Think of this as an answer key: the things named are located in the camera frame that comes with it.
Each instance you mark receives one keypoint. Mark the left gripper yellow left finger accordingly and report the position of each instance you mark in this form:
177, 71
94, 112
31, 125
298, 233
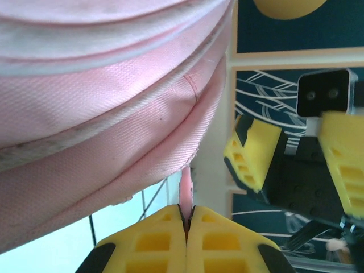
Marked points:
148, 244

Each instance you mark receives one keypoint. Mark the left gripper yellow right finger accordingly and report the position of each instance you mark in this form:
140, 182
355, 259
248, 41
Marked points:
224, 244

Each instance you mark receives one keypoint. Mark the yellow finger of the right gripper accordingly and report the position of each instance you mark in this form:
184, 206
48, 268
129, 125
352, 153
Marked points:
253, 148
347, 159

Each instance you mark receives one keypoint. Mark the pink backpack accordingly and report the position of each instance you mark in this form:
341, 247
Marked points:
113, 113

